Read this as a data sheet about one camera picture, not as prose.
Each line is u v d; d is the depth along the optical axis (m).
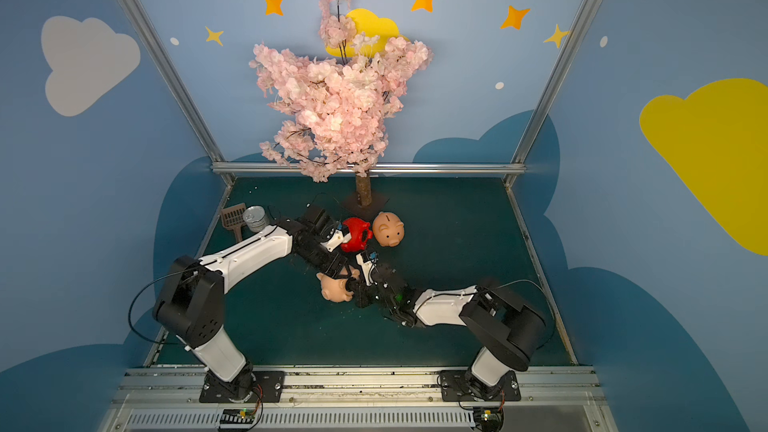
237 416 0.73
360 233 0.95
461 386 0.73
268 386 0.75
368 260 0.78
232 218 1.08
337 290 0.83
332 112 0.66
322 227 0.76
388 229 0.96
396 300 0.68
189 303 0.46
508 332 0.45
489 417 0.73
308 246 0.69
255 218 1.02
